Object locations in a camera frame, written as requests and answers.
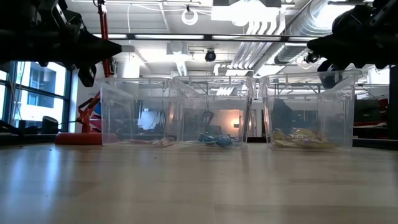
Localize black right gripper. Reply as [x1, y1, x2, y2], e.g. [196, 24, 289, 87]
[307, 6, 379, 68]

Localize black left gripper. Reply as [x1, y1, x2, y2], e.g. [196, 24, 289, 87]
[46, 18, 123, 68]

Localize clear plastic storage bin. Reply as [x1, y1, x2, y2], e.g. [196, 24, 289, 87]
[99, 77, 181, 147]
[172, 75, 257, 149]
[258, 70, 363, 152]

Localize blue lollipop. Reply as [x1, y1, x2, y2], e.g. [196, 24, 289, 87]
[198, 133, 217, 146]
[216, 136, 234, 148]

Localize long ceiling light bar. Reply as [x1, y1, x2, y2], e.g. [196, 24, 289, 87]
[91, 32, 312, 43]

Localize white ceiling pipes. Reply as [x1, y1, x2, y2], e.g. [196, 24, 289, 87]
[231, 18, 289, 75]

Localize large window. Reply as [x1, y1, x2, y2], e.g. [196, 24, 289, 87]
[0, 60, 72, 133]

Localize lit computer monitor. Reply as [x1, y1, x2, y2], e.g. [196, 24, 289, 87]
[138, 108, 156, 131]

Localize black desk speaker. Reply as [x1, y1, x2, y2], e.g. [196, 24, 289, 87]
[41, 115, 59, 134]

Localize red desk lamp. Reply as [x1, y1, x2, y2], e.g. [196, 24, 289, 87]
[55, 0, 118, 146]

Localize white ceiling unit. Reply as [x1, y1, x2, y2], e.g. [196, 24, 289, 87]
[211, 0, 282, 23]

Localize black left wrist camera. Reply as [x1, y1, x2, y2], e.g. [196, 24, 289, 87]
[77, 63, 96, 88]

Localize silver ventilation duct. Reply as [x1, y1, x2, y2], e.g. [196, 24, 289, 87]
[253, 0, 335, 74]

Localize black vertical rig post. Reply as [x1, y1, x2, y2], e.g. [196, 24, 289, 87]
[388, 65, 398, 141]

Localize white coiled cable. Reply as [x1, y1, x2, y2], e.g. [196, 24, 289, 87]
[181, 4, 199, 26]

